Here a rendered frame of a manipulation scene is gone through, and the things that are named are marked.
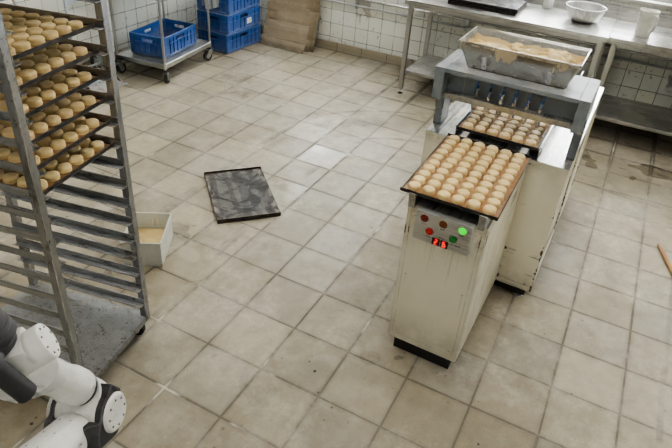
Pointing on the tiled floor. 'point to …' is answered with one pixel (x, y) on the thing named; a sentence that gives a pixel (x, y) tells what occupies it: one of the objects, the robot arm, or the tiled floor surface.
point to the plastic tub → (152, 237)
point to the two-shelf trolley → (159, 22)
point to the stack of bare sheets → (240, 195)
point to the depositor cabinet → (528, 249)
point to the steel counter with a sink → (619, 37)
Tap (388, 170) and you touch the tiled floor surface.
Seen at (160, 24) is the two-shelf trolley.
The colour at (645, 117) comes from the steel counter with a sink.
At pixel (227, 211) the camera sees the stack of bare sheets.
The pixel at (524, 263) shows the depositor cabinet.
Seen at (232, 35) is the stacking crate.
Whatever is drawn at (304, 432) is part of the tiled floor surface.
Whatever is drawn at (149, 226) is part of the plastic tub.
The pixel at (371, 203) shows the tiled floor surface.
